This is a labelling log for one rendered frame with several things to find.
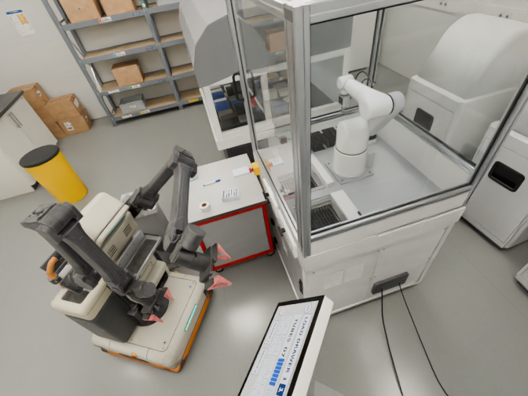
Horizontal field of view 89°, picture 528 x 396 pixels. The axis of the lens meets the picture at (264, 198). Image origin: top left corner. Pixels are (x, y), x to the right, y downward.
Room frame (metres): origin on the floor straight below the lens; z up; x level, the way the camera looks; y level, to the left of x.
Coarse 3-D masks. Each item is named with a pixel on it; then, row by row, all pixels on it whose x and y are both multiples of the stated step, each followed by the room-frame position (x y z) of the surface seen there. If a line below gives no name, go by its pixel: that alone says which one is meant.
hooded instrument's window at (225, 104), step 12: (228, 84) 2.08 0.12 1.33; (204, 96) 2.07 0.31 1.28; (216, 96) 2.06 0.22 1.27; (228, 96) 2.07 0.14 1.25; (240, 96) 2.09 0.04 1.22; (216, 108) 2.06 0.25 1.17; (228, 108) 2.07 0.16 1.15; (240, 108) 2.09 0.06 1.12; (228, 120) 2.07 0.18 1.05; (240, 120) 2.08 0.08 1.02
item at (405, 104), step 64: (448, 0) 0.82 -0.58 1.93; (512, 0) 0.86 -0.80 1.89; (320, 64) 0.76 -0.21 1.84; (384, 64) 0.79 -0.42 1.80; (448, 64) 0.83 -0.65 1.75; (512, 64) 0.88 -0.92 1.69; (320, 128) 0.76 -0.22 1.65; (384, 128) 0.80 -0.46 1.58; (448, 128) 0.85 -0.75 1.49; (320, 192) 0.76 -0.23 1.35; (384, 192) 0.81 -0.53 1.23
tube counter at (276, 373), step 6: (282, 348) 0.30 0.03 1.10; (288, 348) 0.29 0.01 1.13; (282, 354) 0.28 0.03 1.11; (282, 360) 0.26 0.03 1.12; (276, 366) 0.25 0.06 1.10; (282, 366) 0.24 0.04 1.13; (276, 372) 0.23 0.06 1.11; (270, 378) 0.22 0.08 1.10; (276, 378) 0.21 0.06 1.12; (270, 384) 0.20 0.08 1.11; (270, 390) 0.18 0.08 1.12
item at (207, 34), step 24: (192, 0) 3.15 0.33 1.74; (216, 0) 2.64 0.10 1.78; (192, 24) 2.48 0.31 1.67; (216, 24) 2.05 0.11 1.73; (192, 48) 2.16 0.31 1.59; (216, 48) 2.05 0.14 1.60; (216, 72) 2.04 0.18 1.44; (216, 120) 2.03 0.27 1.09; (216, 144) 2.03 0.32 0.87; (240, 144) 2.06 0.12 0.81
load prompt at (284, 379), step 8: (304, 320) 0.36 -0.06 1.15; (304, 328) 0.33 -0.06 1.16; (296, 336) 0.32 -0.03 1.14; (304, 336) 0.30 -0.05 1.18; (296, 344) 0.29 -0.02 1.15; (296, 352) 0.26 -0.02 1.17; (288, 360) 0.25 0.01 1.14; (288, 368) 0.22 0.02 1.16; (280, 376) 0.21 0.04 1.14; (288, 376) 0.20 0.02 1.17; (280, 384) 0.19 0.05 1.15; (280, 392) 0.17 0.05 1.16
